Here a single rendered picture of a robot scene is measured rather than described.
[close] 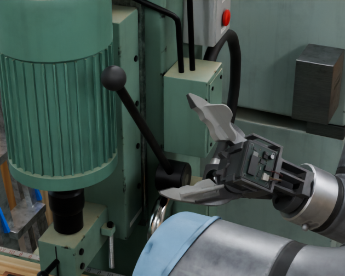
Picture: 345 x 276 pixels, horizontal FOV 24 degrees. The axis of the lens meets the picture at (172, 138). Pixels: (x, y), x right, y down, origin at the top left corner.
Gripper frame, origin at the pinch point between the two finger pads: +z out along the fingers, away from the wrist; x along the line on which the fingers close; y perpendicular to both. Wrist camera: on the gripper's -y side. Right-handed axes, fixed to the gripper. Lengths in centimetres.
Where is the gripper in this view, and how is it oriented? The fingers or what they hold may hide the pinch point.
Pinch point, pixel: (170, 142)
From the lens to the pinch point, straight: 111.7
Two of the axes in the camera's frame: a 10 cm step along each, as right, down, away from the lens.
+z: -8.6, -3.8, -3.5
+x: -2.6, 9.1, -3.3
